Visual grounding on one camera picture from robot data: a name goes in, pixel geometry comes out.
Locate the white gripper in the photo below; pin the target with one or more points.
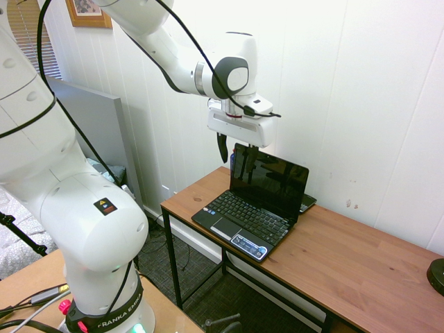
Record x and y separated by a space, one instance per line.
243 130

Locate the black laptop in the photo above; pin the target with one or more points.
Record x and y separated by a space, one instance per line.
253 211

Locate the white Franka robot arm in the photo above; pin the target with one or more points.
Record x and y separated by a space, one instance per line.
86 208

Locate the small black device with keys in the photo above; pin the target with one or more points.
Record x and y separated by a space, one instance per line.
308 202

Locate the teal cloth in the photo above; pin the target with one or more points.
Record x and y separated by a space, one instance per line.
111 171

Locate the grey flat panel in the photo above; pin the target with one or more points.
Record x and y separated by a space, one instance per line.
104 121

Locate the wood framed picture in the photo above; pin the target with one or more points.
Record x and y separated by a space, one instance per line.
88 14

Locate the pink knob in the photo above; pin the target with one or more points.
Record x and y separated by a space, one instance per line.
65 307

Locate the white patterned bed cover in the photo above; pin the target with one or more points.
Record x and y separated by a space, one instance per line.
21 239

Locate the black round object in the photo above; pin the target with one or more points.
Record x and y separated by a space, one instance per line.
436 275

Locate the window blinds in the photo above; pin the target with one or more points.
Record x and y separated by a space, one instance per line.
31 31

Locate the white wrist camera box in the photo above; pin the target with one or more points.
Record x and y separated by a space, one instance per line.
258 103

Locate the wooden table with black frame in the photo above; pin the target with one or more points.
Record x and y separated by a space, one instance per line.
347 256

